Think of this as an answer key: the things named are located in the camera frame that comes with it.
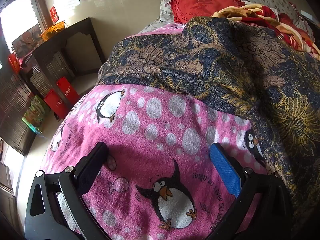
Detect small red bag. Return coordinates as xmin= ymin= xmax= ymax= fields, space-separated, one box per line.
xmin=7 ymin=53 xmax=22 ymax=74

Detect dark wooden desk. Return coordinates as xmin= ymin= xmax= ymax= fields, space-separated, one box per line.
xmin=19 ymin=17 xmax=105 ymax=105

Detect orange plastic basket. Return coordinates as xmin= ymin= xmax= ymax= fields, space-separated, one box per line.
xmin=40 ymin=20 xmax=68 ymax=42

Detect framed picture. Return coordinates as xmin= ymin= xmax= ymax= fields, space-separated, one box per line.
xmin=11 ymin=29 xmax=43 ymax=55

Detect dark wooden cabinet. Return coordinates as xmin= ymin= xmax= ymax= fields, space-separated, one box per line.
xmin=0 ymin=72 xmax=38 ymax=155

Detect large red heart pillow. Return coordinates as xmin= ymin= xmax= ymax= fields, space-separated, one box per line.
xmin=170 ymin=0 xmax=247 ymax=23

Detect pink penguin print blanket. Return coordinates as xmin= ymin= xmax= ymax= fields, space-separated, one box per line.
xmin=41 ymin=21 xmax=275 ymax=240

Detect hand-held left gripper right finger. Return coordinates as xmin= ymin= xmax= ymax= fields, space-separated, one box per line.
xmin=207 ymin=142 xmax=294 ymax=240

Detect window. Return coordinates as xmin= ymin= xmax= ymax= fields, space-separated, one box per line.
xmin=0 ymin=0 xmax=42 ymax=47

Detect red and yellow blanket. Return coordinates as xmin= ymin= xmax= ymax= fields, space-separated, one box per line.
xmin=211 ymin=4 xmax=317 ymax=53

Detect dark floral knit garment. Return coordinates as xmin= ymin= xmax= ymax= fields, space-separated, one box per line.
xmin=96 ymin=16 xmax=320 ymax=230

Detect red wall sign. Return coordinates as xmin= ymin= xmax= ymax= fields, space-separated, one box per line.
xmin=49 ymin=6 xmax=59 ymax=23

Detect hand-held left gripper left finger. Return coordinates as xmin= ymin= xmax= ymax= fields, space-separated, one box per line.
xmin=24 ymin=141 xmax=110 ymax=240

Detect red gift bag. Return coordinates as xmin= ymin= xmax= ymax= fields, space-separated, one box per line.
xmin=44 ymin=89 xmax=69 ymax=119
xmin=56 ymin=77 xmax=80 ymax=105

